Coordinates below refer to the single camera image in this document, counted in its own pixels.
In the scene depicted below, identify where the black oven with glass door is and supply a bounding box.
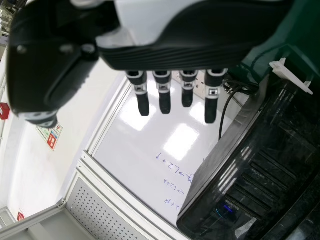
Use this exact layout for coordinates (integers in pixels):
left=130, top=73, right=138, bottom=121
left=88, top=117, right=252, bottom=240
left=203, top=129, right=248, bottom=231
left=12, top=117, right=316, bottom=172
left=176, top=72, right=320, bottom=240

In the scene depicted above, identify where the white plastic bracket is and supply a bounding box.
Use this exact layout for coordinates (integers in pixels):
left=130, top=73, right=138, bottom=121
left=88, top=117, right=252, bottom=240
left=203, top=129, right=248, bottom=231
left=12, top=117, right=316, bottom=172
left=269, top=57, right=314, bottom=95

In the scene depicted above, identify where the red wall box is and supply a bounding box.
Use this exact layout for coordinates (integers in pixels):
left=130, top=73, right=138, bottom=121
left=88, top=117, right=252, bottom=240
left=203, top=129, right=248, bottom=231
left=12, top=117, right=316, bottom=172
left=0, top=102, right=11, bottom=121

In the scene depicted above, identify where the black cable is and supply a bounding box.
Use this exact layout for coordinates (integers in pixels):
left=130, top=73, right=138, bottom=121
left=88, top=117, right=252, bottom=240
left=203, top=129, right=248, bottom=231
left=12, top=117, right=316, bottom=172
left=218, top=77, right=260, bottom=141

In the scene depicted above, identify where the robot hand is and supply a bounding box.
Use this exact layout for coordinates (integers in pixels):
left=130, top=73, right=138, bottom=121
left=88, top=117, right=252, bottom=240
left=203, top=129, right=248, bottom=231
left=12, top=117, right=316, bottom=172
left=6, top=0, right=293, bottom=129

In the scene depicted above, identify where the whiteboard with aluminium frame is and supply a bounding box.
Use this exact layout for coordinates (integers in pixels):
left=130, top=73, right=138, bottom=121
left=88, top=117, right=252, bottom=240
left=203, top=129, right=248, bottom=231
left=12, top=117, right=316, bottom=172
left=76, top=69, right=251, bottom=240

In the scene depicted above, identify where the white perforated panel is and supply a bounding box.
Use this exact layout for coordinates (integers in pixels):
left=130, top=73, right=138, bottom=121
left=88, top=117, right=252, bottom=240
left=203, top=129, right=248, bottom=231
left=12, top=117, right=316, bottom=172
left=66, top=176, right=151, bottom=240

